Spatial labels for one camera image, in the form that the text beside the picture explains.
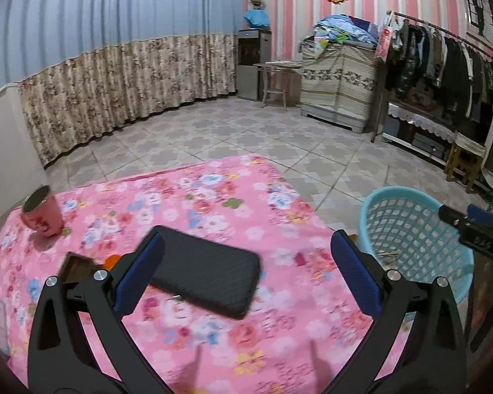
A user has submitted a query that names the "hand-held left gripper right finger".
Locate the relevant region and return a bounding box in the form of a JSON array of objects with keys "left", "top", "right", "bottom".
[{"left": 324, "top": 230, "right": 468, "bottom": 394}]

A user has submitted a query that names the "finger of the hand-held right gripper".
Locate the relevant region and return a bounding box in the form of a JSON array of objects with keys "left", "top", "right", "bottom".
[
  {"left": 438, "top": 205, "right": 473, "bottom": 231},
  {"left": 467, "top": 204, "right": 493, "bottom": 227}
]

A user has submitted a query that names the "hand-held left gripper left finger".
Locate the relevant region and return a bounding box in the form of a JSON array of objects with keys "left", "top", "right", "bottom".
[{"left": 27, "top": 232, "right": 166, "bottom": 394}]

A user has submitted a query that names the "light blue plastic basket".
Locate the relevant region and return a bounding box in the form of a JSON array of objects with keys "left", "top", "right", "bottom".
[{"left": 358, "top": 186, "right": 475, "bottom": 308}]

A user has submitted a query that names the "black textured case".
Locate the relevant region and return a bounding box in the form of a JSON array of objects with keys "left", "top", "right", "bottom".
[{"left": 147, "top": 225, "right": 264, "bottom": 321}]

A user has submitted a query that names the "person's right forearm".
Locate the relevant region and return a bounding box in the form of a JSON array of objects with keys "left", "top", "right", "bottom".
[{"left": 466, "top": 254, "right": 493, "bottom": 394}]

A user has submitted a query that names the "small yellow wooden stool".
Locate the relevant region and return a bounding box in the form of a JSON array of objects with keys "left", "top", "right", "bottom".
[{"left": 444, "top": 142, "right": 487, "bottom": 193}]

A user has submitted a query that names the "small brown box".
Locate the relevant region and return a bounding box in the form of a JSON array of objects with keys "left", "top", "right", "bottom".
[{"left": 58, "top": 252, "right": 95, "bottom": 286}]

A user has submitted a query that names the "low shelf with lace cloth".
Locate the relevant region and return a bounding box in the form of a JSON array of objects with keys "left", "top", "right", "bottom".
[{"left": 380, "top": 100, "right": 457, "bottom": 161}]

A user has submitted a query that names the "pink metal mug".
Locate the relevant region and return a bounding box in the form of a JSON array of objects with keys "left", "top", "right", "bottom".
[{"left": 20, "top": 186, "right": 65, "bottom": 238}]

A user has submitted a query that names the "pink floral tablecloth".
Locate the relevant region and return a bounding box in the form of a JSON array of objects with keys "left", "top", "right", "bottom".
[{"left": 0, "top": 154, "right": 420, "bottom": 394}]

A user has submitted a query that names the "row of hanging clothes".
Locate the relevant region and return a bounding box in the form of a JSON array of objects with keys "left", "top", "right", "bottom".
[{"left": 384, "top": 18, "right": 493, "bottom": 124}]

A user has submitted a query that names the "cloth covered cabinet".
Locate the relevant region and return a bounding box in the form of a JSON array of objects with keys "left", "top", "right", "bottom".
[{"left": 300, "top": 43, "right": 381, "bottom": 134}]

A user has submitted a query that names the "white cabinet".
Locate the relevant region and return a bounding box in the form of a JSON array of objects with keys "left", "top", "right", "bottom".
[{"left": 0, "top": 84, "right": 50, "bottom": 239}]

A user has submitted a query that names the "pink hanging bag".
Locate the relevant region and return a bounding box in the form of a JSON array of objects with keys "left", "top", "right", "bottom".
[{"left": 375, "top": 25, "right": 395, "bottom": 59}]

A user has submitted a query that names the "blue and floral curtain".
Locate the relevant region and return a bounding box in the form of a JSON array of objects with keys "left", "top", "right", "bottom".
[{"left": 0, "top": 0, "right": 247, "bottom": 168}]

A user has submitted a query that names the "metal clothes rack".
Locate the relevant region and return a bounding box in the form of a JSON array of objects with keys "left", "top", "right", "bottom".
[{"left": 388, "top": 10, "right": 493, "bottom": 75}]

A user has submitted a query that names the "pile of bedding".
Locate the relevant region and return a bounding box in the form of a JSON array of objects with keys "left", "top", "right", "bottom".
[{"left": 310, "top": 14, "right": 381, "bottom": 56}]

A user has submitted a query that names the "grey water dispenser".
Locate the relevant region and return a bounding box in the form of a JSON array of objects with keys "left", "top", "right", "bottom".
[{"left": 236, "top": 28, "right": 272, "bottom": 101}]

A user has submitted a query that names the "blue cloth covered bottle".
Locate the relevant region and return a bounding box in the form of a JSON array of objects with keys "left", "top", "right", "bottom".
[{"left": 243, "top": 0, "right": 270, "bottom": 31}]

